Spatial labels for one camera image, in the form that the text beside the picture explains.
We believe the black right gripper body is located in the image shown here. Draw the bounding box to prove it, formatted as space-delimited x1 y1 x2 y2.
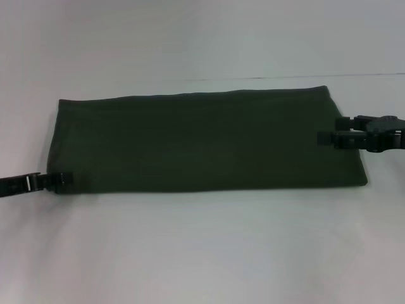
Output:
353 115 405 155

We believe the dark green t-shirt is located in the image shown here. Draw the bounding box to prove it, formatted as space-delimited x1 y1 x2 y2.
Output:
44 84 368 194

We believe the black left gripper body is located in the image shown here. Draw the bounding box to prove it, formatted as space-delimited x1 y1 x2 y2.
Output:
0 172 42 200

